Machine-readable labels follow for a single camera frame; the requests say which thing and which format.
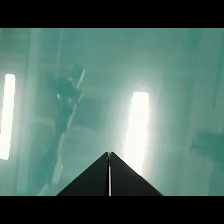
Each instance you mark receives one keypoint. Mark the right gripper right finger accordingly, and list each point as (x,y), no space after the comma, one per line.
(128,181)

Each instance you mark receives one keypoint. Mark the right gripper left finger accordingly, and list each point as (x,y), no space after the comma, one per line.
(92,181)

